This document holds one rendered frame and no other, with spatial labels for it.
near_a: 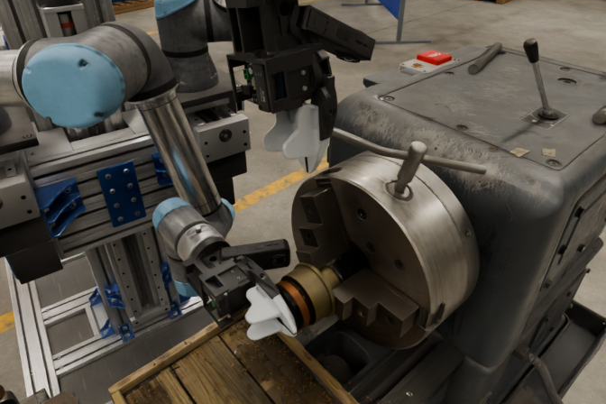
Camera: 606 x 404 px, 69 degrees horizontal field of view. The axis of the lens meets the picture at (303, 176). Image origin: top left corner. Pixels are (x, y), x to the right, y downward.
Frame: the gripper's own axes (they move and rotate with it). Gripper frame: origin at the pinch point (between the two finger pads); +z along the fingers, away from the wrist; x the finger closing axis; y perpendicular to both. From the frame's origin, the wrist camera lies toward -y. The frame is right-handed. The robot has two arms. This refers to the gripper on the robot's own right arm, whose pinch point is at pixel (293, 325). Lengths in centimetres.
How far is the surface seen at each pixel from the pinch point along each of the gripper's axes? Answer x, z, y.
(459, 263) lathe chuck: 5.9, 10.7, -22.3
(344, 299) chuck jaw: 1.6, 2.3, -7.7
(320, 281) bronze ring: 3.3, -1.4, -6.2
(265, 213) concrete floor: -108, -138, -88
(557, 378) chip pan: -54, 23, -68
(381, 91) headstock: 17.2, -22.1, -40.5
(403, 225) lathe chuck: 13.0, 4.9, -15.5
